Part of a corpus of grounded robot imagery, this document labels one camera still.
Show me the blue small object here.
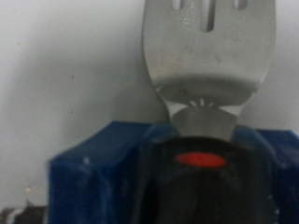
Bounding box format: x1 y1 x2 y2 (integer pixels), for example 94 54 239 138
48 0 299 224

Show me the silver toaster oven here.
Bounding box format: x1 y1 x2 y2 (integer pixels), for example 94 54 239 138
0 0 299 224

